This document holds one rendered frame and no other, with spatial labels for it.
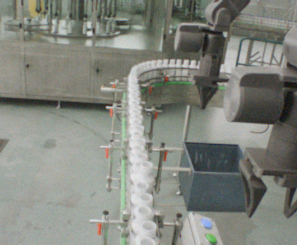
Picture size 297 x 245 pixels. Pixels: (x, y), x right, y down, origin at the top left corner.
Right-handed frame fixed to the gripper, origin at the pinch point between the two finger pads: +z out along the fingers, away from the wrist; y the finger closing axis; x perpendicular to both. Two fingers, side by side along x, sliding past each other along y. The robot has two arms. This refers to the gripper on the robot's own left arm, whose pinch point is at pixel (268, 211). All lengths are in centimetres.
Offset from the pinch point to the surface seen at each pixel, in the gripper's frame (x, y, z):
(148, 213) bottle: 30.6, -13.9, 24.9
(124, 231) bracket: 35, -19, 35
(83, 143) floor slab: 293, -58, 138
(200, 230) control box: 28.2, 0.2, 28.0
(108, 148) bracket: 79, -26, 32
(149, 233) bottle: 21.9, -14.4, 24.2
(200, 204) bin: 86, 18, 62
